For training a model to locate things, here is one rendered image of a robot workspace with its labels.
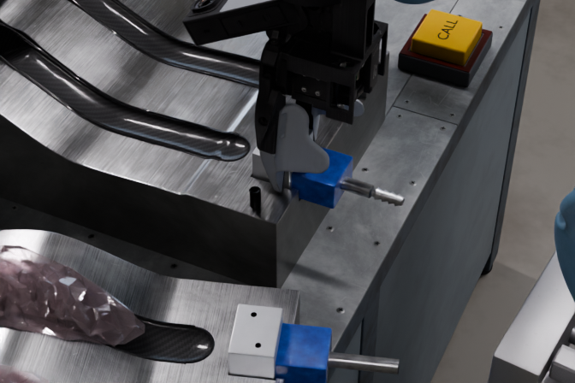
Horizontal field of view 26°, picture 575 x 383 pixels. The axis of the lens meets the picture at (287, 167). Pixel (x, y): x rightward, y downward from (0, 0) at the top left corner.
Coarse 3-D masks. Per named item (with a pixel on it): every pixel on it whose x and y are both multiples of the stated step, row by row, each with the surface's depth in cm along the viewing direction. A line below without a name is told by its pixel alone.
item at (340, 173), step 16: (256, 160) 107; (336, 160) 108; (352, 160) 108; (256, 176) 108; (288, 176) 106; (304, 176) 106; (320, 176) 106; (336, 176) 106; (352, 176) 110; (304, 192) 107; (320, 192) 107; (336, 192) 106; (352, 192) 107; (368, 192) 106; (384, 192) 106
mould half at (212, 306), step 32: (64, 256) 101; (96, 256) 103; (128, 288) 102; (160, 288) 103; (192, 288) 104; (224, 288) 104; (256, 288) 104; (160, 320) 101; (192, 320) 101; (224, 320) 101; (288, 320) 101; (0, 352) 93; (32, 352) 94; (64, 352) 95; (96, 352) 97; (224, 352) 99
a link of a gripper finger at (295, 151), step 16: (288, 112) 101; (304, 112) 100; (288, 128) 101; (304, 128) 101; (288, 144) 102; (304, 144) 101; (272, 160) 102; (288, 160) 103; (304, 160) 102; (320, 160) 101; (272, 176) 104
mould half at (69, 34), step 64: (0, 0) 120; (64, 0) 121; (128, 0) 124; (192, 0) 128; (0, 64) 114; (64, 64) 117; (128, 64) 120; (0, 128) 112; (64, 128) 113; (320, 128) 113; (0, 192) 119; (64, 192) 114; (128, 192) 110; (192, 192) 107; (192, 256) 112; (256, 256) 108
